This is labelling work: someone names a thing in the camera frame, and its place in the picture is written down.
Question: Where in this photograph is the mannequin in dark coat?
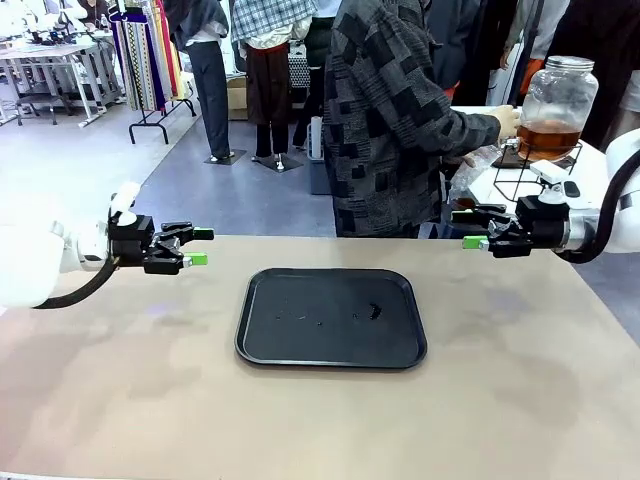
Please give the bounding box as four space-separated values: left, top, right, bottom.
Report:
429 0 506 107

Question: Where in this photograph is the red hanging fabric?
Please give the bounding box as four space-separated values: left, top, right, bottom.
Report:
157 0 179 101

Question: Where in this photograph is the person's left hand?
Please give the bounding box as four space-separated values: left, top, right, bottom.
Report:
459 149 495 172

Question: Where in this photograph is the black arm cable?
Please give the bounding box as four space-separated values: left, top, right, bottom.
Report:
562 149 640 264
30 257 119 310

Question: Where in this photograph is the person in patchwork jacket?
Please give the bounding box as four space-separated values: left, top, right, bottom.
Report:
322 0 504 239

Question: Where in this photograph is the person's right forearm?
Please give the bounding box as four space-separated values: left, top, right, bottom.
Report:
438 110 503 152

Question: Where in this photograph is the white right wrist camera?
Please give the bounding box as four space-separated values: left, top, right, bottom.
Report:
529 159 571 205

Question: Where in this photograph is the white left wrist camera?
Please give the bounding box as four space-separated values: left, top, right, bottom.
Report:
108 180 143 226

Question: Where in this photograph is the white upright box appliance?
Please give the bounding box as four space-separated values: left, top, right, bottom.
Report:
309 115 326 161

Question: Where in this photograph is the black plastic serving tray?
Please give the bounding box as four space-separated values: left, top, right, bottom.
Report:
234 267 429 371

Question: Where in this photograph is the white metal workbench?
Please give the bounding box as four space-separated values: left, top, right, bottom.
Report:
0 39 124 129

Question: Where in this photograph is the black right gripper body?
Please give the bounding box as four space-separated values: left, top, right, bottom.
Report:
516 195 572 250

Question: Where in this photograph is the blue hanging fabric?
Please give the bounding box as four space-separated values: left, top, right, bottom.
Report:
147 9 167 112

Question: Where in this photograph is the brown cardboard box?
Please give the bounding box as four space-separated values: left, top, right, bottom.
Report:
227 74 250 121

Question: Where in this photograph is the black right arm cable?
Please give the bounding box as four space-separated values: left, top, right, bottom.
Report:
562 149 640 264

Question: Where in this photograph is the mannequin in dark trousers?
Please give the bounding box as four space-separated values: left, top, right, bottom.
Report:
164 0 249 165

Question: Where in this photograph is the cream patterned hanging fabric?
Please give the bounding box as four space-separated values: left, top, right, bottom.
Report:
122 7 154 111

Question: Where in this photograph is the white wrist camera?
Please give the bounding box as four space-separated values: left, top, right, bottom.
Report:
108 180 143 226
529 159 571 205

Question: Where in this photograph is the yellow hanging fabric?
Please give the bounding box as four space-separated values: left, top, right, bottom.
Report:
168 4 190 99

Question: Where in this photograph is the tall clear iced cup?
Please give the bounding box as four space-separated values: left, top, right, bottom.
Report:
447 147 501 212

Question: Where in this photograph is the mannequin in grey jacket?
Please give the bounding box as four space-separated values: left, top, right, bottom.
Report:
499 0 571 109

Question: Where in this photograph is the mannequin in plaid shirt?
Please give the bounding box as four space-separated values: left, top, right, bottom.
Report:
230 0 321 174

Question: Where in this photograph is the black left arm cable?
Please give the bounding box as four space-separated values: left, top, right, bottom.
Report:
30 257 119 310

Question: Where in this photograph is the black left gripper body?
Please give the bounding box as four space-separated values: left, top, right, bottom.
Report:
107 214 157 267

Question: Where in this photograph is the black clothes rack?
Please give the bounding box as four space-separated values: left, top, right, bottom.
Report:
108 0 199 145

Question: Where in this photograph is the glass drink dispenser jar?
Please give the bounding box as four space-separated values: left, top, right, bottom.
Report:
501 55 600 162

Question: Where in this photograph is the person's right hand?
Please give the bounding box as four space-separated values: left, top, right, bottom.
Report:
492 104 523 138

